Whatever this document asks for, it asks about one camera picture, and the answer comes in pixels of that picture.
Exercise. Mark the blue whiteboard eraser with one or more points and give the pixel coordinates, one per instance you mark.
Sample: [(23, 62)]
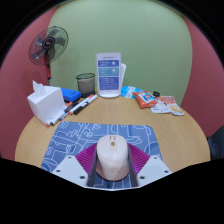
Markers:
[(71, 94)]

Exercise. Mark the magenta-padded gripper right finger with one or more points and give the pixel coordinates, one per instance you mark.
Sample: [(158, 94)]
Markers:
[(153, 168)]

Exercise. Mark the black office chair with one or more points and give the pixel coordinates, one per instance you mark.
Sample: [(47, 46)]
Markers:
[(220, 133)]

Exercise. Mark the white marker black cap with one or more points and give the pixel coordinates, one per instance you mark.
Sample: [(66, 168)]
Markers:
[(86, 105), (63, 113)]

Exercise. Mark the orange snack packet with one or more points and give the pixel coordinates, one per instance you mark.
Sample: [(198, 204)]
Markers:
[(145, 99)]

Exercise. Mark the blue patterned mouse pad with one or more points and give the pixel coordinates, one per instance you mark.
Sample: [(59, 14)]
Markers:
[(73, 136)]

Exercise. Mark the light blue snack packet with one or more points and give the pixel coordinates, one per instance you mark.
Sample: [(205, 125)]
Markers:
[(128, 90)]

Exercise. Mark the cream computer mouse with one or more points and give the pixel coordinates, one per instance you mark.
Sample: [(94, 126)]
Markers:
[(112, 158)]

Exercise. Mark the small black round object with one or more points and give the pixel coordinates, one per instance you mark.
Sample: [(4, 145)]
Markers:
[(156, 94)]

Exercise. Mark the white tissue box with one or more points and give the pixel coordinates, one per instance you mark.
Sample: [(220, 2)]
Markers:
[(46, 105)]

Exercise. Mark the black standing fan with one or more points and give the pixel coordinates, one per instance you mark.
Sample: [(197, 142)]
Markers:
[(48, 43)]

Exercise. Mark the white marker red cap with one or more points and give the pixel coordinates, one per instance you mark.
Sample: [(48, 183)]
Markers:
[(81, 104), (55, 119)]

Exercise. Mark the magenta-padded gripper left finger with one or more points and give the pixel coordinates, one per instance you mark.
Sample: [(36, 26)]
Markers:
[(70, 168)]

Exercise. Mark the white and blue sign stand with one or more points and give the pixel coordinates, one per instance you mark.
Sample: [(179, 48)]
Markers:
[(108, 75)]

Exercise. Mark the black mesh pen cup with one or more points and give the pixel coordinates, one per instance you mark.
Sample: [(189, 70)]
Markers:
[(85, 85)]

